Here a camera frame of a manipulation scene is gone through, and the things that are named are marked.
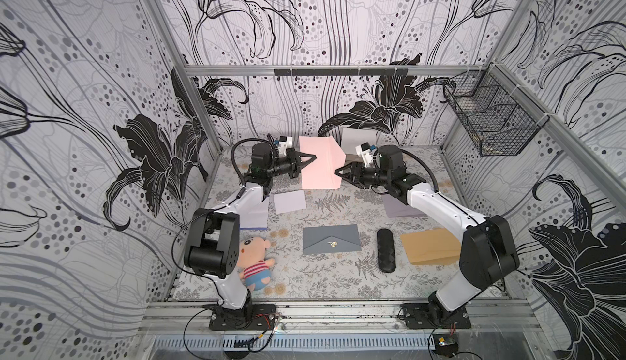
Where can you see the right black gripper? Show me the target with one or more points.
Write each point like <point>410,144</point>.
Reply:
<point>359,176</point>

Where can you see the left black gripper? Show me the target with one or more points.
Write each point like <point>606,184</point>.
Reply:
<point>293,164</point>

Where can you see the pink envelope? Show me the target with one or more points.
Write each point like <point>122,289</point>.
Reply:
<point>320,174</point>

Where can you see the tan kraft envelope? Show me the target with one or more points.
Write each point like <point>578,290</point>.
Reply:
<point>433,247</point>

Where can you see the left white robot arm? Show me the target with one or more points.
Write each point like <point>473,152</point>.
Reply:
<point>212,245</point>

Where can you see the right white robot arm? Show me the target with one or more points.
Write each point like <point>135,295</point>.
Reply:
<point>488,253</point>

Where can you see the dark grey envelope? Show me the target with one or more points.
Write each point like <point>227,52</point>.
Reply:
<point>331,239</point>

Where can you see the white mini drawer box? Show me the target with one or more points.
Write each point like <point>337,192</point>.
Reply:
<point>353,137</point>

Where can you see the black remote control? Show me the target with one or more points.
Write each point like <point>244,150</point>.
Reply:
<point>386,251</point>

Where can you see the pig plush toy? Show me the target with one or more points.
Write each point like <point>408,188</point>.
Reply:
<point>256,269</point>

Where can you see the small green circuit board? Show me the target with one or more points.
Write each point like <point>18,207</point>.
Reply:
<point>445,345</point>

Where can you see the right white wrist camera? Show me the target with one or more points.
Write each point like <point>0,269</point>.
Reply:
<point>367,153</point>

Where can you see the black wall bar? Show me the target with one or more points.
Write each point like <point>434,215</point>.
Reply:
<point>351,71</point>

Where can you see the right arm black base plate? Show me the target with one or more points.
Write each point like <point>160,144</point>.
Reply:
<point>431,314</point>

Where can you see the black wire basket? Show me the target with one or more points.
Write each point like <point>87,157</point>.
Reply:
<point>492,113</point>

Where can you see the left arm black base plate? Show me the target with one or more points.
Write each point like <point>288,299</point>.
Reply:
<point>253,317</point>

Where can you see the white slotted cable duct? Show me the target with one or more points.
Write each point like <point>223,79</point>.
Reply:
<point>299,342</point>

